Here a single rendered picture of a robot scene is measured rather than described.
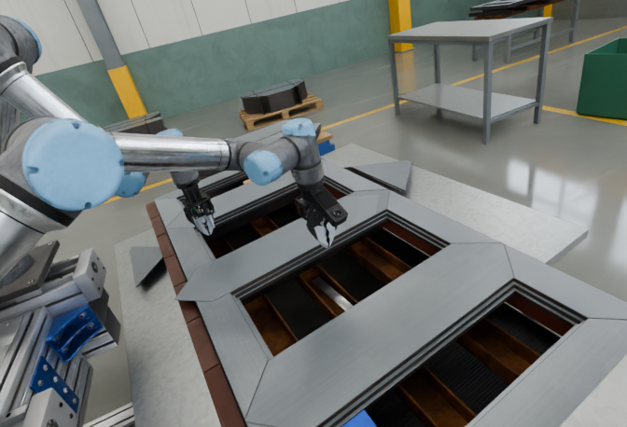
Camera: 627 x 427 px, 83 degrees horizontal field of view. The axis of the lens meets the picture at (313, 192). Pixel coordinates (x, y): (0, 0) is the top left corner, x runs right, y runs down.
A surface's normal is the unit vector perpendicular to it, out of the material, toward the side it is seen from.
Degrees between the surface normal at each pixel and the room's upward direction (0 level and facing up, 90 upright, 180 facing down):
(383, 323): 0
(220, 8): 90
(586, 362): 0
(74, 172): 87
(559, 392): 0
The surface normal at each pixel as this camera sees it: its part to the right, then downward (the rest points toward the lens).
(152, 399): -0.20, -0.86
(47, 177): 0.80, 0.07
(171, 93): 0.38, 0.37
